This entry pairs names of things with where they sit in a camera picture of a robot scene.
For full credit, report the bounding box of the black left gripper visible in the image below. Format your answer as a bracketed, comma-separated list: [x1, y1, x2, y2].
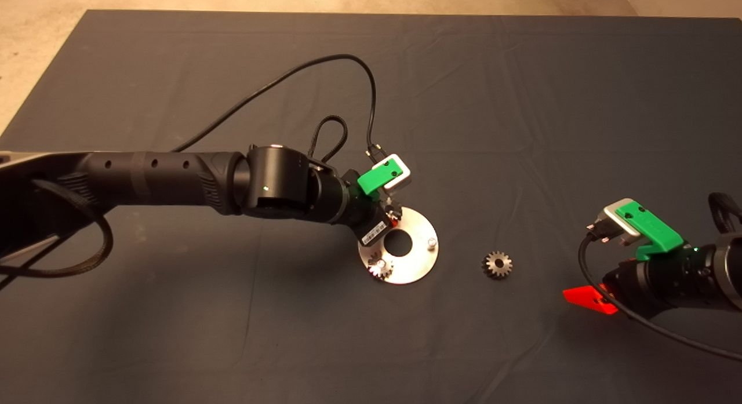
[345, 171, 401, 247]

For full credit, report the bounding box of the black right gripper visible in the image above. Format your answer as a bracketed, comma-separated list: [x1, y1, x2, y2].
[563, 248, 714, 319]

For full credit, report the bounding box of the round metal carrier plate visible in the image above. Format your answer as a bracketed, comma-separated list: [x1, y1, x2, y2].
[358, 207, 439, 285]

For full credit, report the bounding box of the dark grey table cloth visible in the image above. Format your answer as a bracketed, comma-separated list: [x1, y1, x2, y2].
[0, 9, 742, 404]

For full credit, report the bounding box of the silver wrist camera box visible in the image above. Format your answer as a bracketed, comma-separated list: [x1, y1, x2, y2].
[603, 198, 643, 245]
[371, 154, 412, 191]

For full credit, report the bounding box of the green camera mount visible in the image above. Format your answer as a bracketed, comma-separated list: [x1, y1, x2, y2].
[614, 200, 686, 261]
[357, 159, 403, 197]

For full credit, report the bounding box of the black braided cable loop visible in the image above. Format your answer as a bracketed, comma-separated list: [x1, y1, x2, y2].
[708, 192, 742, 234]
[310, 115, 348, 161]

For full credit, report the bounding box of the thick black braided cable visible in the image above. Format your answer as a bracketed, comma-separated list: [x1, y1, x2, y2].
[0, 178, 115, 278]

